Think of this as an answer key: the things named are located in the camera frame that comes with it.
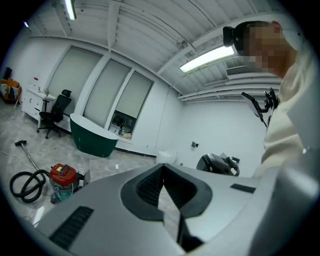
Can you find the black chest mount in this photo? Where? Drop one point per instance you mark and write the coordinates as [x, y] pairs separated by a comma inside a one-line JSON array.
[[271, 100]]

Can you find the round white toilet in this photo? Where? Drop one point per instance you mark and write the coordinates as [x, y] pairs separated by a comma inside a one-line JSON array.
[[166, 157]]

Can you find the person's head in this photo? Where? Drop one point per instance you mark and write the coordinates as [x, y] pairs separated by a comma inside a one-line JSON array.
[[270, 50]]

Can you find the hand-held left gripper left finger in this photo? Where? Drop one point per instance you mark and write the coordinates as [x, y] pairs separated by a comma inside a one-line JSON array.
[[112, 225]]

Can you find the black wall holder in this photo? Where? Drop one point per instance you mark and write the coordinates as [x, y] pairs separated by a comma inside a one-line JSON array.
[[194, 144]]

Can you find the glass window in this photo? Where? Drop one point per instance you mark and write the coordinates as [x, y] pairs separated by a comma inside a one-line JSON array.
[[122, 122]]

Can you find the black office chair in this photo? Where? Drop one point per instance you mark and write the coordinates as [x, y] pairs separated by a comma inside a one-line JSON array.
[[58, 105]]

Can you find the white drawer cabinet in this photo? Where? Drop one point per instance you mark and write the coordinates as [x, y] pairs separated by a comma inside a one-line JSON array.
[[31, 105]]

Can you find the black tablet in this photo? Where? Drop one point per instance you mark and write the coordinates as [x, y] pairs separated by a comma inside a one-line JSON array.
[[252, 103]]

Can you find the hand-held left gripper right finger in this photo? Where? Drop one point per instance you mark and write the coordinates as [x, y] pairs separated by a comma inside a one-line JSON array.
[[225, 212]]

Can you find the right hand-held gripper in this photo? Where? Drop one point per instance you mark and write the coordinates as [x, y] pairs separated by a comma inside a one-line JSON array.
[[231, 165]]

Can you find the metal wand with black nozzle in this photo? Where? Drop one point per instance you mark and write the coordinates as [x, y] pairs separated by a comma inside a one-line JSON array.
[[20, 143]]

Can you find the person's beige shirt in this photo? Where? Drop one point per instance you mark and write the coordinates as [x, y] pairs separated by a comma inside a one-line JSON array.
[[282, 125]]

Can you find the ceiling tube light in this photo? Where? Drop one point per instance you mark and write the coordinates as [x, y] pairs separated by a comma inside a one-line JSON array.
[[70, 10], [207, 58]]

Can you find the pale roller blind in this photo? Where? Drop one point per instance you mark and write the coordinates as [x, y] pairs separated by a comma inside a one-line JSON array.
[[133, 95], [105, 92], [75, 80]]

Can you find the dark green bathtub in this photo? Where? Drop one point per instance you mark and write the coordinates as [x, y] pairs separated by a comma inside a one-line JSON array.
[[92, 142]]

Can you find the black head camera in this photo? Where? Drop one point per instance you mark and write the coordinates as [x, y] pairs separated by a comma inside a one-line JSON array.
[[228, 36]]

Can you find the red and teal vacuum cleaner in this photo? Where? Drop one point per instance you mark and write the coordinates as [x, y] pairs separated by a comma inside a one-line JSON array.
[[62, 175]]

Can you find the white air vent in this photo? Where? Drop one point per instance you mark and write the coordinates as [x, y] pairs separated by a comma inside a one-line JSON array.
[[240, 72]]

